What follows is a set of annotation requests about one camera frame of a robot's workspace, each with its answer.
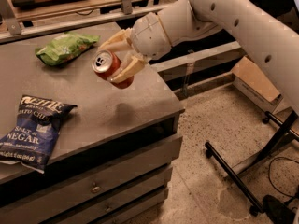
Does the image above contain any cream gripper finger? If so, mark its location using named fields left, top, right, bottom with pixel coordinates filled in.
left=99, top=28, right=134, bottom=52
left=109, top=53, right=146, bottom=84

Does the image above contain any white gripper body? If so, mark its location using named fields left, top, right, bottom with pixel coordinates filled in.
left=130, top=12, right=171, bottom=60

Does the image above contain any red coke can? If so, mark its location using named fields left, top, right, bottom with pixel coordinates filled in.
left=92, top=49, right=134, bottom=89

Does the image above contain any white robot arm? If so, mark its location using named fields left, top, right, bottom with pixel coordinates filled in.
left=101, top=0, right=299, bottom=114

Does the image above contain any green chip bag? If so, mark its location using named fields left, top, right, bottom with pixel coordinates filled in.
left=35, top=32, right=100, bottom=66

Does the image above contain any grey drawer cabinet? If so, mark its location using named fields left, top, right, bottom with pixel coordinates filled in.
left=0, top=35, right=183, bottom=224

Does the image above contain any cardboard box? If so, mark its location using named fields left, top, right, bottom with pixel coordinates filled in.
left=231, top=56, right=290, bottom=114

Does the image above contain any blue salt vinegar chip bag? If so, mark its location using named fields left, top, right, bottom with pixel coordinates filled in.
left=0, top=95, right=76, bottom=174

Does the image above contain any metal drawer knob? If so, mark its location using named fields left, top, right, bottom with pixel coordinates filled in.
left=91, top=183, right=101, bottom=193

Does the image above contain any black metal stand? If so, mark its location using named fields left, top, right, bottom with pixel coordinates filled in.
left=205, top=111, right=299, bottom=217

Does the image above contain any metal rail frame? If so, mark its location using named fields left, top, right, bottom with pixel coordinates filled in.
left=0, top=0, right=288, bottom=45

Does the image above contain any black cable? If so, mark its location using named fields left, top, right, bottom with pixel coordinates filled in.
left=267, top=156, right=299, bottom=201

